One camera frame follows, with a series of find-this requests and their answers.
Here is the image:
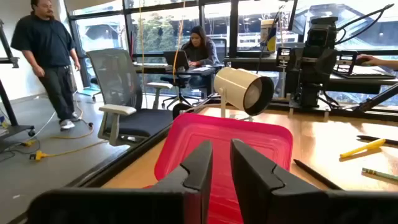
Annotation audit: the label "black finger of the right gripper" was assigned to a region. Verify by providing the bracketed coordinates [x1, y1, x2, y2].
[335, 50, 359, 76]
[275, 46, 292, 69]

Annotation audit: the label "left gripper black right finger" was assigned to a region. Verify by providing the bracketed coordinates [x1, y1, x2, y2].
[231, 138, 328, 224]

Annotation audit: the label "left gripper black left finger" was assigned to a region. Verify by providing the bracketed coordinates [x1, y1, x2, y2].
[149, 139, 214, 224]

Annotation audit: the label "red plastic pencil box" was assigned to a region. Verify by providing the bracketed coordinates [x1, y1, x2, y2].
[154, 113, 294, 224]

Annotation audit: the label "black pen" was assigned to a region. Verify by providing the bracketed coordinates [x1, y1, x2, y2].
[293, 159, 343, 191]
[356, 134, 398, 146]

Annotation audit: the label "yellow pen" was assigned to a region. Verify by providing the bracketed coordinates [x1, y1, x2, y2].
[339, 138, 387, 159]

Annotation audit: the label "grey pen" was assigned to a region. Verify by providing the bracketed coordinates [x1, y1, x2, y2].
[361, 167, 398, 182]

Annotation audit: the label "grey office desk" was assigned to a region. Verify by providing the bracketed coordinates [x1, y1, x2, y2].
[223, 49, 398, 94]

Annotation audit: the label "person's hand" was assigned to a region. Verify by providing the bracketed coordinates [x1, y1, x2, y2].
[356, 54, 398, 71]

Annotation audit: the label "white canister yellow blue label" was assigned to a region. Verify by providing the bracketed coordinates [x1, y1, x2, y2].
[260, 18, 278, 53]

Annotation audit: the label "white cylindrical spot lamp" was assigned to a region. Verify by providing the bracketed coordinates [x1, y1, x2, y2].
[213, 67, 275, 121]

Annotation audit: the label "seated person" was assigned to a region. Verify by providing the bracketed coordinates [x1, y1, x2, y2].
[181, 25, 221, 90]

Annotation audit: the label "dark office desk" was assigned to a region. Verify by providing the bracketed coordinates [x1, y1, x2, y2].
[133, 62, 224, 94]

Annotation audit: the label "black office chair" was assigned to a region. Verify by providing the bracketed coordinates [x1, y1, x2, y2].
[160, 74, 203, 110]

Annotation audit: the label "dark open laptop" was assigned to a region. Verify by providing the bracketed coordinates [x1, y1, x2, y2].
[164, 50, 190, 71]

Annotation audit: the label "grey office chair white armrests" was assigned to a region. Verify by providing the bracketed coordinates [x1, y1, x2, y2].
[86, 48, 174, 147]

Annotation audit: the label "standing person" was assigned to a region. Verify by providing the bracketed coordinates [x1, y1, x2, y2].
[11, 0, 82, 131]

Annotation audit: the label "black metal stand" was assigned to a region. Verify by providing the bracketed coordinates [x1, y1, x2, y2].
[0, 18, 35, 153]

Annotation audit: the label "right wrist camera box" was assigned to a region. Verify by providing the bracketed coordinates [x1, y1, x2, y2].
[306, 17, 339, 47]

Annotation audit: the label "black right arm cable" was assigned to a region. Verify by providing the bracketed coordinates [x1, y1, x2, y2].
[335, 3, 395, 44]

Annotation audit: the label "yellow hanging cable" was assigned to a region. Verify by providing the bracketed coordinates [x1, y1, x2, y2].
[172, 0, 187, 75]

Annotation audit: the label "yellow floor extension cord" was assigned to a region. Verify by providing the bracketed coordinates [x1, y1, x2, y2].
[21, 93, 109, 162]

